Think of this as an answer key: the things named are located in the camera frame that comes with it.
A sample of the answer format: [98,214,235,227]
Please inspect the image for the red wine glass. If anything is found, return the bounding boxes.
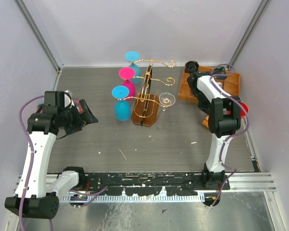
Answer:
[240,102,249,119]

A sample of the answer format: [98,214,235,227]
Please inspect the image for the white slotted cable duct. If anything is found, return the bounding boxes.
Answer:
[62,192,205,203]

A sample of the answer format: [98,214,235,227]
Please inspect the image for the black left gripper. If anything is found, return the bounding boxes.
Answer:
[59,99,98,134]

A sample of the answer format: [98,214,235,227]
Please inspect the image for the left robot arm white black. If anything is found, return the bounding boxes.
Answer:
[4,91,98,219]

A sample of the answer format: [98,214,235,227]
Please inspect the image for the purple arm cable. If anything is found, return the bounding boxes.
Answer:
[18,95,56,231]
[210,64,252,209]

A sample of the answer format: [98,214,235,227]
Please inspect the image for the colourful packet under left gripper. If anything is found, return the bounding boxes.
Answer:
[73,99,84,114]

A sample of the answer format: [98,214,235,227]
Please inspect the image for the front blue wine glass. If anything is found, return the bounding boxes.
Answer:
[112,85,131,121]

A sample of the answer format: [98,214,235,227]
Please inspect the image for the dark rolled cloth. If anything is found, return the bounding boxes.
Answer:
[212,66,228,80]
[184,61,199,74]

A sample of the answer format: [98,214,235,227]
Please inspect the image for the orange wine glass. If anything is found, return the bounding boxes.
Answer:
[202,116,209,128]

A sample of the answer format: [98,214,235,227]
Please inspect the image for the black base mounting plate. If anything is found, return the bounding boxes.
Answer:
[86,172,223,196]

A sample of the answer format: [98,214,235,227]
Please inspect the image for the pink wine glass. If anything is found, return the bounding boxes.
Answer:
[118,67,135,97]

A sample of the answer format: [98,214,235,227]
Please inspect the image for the gold wire glass rack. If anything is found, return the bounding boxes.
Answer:
[125,59,176,127]

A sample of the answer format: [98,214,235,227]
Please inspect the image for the rear blue wine glass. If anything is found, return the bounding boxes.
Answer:
[125,51,141,84]

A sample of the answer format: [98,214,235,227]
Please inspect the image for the clear wine glass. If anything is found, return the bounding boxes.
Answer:
[159,92,176,112]

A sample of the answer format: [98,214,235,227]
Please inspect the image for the dark rolled cloth rear right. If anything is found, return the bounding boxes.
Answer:
[212,66,228,80]

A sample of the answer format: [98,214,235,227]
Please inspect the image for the wooden compartment tray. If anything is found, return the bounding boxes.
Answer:
[178,69,240,103]

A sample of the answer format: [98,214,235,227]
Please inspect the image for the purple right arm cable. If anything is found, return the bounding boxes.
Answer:
[210,64,252,209]

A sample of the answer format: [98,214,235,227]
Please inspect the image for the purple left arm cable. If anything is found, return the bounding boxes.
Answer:
[18,95,56,231]

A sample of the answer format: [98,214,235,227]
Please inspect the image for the blue wine glass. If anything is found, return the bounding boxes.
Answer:
[125,51,141,84]
[112,85,131,121]

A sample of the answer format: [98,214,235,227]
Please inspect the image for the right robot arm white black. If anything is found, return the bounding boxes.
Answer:
[187,72,241,190]

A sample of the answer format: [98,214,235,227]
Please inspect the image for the dark rolled cloth rear left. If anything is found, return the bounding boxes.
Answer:
[184,61,199,74]

